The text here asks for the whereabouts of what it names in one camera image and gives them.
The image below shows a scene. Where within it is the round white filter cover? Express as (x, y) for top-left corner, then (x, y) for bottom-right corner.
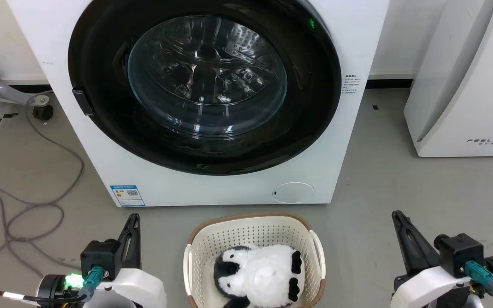
(272, 182), (315, 204)

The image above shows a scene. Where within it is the black caster wheel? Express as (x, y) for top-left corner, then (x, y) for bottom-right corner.
(32, 104), (54, 121)

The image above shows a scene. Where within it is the cream perforated laundry basket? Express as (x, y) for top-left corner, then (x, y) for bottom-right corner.
(183, 213), (327, 308)

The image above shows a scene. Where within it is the teal-plug black cable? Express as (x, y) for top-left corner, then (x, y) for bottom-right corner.
(0, 266), (104, 306)
(464, 261), (493, 308)

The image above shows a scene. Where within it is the grey looped floor cable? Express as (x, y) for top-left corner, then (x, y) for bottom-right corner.
(0, 91), (85, 284)

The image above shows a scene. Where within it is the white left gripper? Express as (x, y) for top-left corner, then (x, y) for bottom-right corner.
(87, 213), (167, 308)

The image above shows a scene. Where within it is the white Feelbird appliance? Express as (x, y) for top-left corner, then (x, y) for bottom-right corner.
(403, 0), (493, 158)

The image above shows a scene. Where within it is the right teal-plug black cable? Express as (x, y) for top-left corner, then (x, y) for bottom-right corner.
(464, 261), (493, 308)

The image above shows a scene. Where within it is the black and white panda plush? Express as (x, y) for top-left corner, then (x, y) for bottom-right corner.
(213, 244), (306, 308)

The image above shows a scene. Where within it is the left teal-plug black cable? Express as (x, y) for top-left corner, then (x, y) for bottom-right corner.
(0, 266), (104, 306)

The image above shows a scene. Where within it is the blue energy label sticker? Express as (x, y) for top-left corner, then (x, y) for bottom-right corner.
(110, 185), (146, 208)

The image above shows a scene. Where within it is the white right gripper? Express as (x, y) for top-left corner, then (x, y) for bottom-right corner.
(390, 210), (473, 308)

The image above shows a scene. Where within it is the black round glass washer door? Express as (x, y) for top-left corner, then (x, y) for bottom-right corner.
(68, 0), (342, 176)

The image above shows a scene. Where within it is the white front-load washing machine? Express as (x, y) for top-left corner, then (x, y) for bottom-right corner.
(6, 0), (391, 208)

